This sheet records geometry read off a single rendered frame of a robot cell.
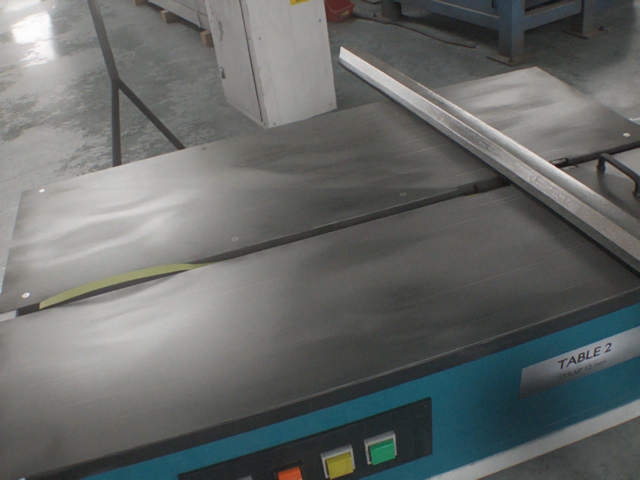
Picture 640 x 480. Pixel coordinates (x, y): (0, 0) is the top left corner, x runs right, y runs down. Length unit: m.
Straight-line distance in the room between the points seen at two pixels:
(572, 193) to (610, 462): 0.80
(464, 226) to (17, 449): 0.52
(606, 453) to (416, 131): 0.82
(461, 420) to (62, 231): 0.57
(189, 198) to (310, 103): 1.99
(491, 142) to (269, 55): 1.89
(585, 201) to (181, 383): 0.48
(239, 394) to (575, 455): 0.99
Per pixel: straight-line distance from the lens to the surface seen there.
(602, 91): 3.04
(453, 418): 0.69
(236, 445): 0.62
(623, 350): 0.76
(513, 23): 3.30
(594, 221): 0.77
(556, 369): 0.72
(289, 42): 2.73
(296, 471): 0.64
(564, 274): 0.71
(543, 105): 1.07
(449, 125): 0.98
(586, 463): 1.47
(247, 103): 2.92
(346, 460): 0.65
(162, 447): 0.60
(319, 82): 2.85
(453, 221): 0.78
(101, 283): 0.77
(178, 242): 0.82
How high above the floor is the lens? 1.17
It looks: 34 degrees down
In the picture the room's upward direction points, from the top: 9 degrees counter-clockwise
